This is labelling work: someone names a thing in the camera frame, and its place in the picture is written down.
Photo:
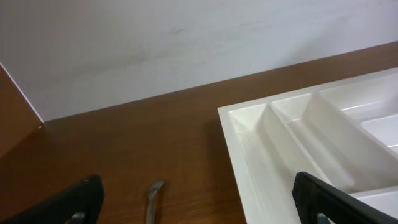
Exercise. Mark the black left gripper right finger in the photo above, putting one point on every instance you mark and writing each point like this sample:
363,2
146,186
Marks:
318,202

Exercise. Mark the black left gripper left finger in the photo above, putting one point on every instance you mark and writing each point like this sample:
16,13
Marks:
79,203

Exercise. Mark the white plastic cutlery tray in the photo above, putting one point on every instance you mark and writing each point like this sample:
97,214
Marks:
343,132

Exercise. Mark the small metal teaspoon right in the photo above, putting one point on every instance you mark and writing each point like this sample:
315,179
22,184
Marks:
154,188

